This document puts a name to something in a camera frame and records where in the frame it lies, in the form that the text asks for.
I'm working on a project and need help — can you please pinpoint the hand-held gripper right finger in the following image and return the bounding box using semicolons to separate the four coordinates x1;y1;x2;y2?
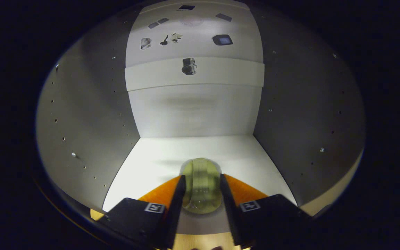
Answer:
220;174;311;249

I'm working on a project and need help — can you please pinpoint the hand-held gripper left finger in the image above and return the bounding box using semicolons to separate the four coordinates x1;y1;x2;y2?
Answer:
98;175;186;250

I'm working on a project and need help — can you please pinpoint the translucent green cup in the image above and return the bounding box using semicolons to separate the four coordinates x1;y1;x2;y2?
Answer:
179;157;223;214

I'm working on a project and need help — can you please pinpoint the white cabinet shelf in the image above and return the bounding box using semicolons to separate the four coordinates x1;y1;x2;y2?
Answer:
124;57;266;92

